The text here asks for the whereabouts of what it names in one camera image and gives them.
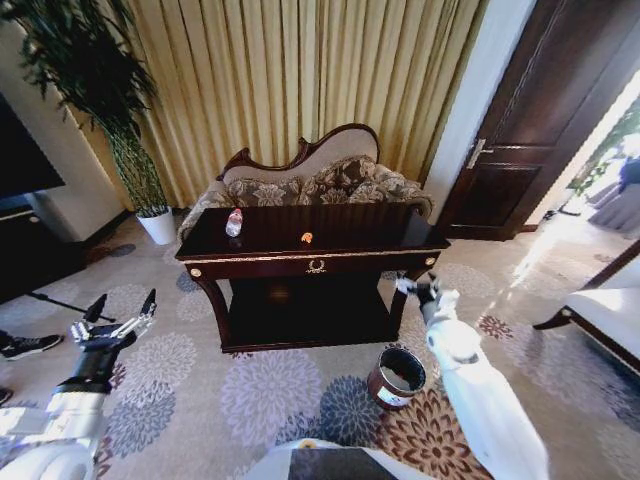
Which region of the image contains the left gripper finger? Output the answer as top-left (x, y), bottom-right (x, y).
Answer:
top-left (68, 293), bottom-right (109, 346)
top-left (103, 288), bottom-right (158, 343)

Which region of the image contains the round brown trash bin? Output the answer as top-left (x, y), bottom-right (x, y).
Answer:
top-left (366, 345), bottom-right (428, 412)

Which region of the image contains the thin black floor rod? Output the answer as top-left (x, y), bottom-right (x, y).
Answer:
top-left (26, 291), bottom-right (117, 323)

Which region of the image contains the person's black shoe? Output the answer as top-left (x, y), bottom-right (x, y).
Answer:
top-left (0, 333), bottom-right (65, 362)

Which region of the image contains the dark television cabinet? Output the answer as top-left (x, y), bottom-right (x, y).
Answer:
top-left (0, 191), bottom-right (104, 305)

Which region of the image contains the floral brown cushion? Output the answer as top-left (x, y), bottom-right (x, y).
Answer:
top-left (298, 160), bottom-right (382, 206)
top-left (226, 178), bottom-right (304, 208)
top-left (348, 174), bottom-right (425, 205)

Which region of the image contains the white plant pot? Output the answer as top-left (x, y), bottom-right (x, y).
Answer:
top-left (135, 205), bottom-right (178, 247)

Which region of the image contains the dark wooden console table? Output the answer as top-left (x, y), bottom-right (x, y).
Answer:
top-left (174, 201), bottom-right (452, 354)

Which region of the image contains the clear plastic water bottle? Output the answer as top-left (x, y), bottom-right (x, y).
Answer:
top-left (224, 208), bottom-right (245, 238)

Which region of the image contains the carved wooden chaise sofa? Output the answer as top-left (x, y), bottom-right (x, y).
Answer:
top-left (176, 123), bottom-right (437, 242)

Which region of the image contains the white upholstered armchair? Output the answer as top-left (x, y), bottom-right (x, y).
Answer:
top-left (531, 238), bottom-right (640, 377)

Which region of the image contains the dark wooden door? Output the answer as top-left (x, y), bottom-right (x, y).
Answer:
top-left (433, 0), bottom-right (640, 242)

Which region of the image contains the black television screen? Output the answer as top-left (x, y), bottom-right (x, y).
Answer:
top-left (0, 91), bottom-right (67, 202)

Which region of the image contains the beige pleated curtain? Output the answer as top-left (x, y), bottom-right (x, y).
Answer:
top-left (68, 0), bottom-right (492, 211)

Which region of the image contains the tall green potted plant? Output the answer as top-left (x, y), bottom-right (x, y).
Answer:
top-left (0, 0), bottom-right (170, 219)

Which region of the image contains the silver door handle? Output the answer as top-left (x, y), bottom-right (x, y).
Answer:
top-left (466, 138), bottom-right (495, 169)

